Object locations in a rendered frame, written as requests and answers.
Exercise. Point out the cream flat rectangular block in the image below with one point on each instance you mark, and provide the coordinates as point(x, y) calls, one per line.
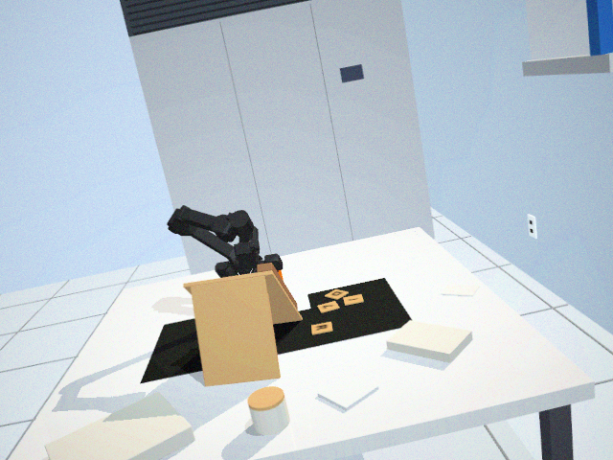
point(430, 340)

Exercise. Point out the tan tile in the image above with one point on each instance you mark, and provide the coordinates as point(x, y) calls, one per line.
point(321, 328)
point(353, 299)
point(336, 294)
point(328, 307)

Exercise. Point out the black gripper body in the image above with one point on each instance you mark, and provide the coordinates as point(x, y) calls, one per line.
point(248, 262)

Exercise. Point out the tan flat board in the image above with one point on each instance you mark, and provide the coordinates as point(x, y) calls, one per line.
point(234, 318)

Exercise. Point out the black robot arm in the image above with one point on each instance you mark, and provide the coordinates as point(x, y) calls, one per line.
point(188, 222)

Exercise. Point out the white jar with tan lid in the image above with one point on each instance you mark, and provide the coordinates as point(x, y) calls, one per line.
point(268, 409)

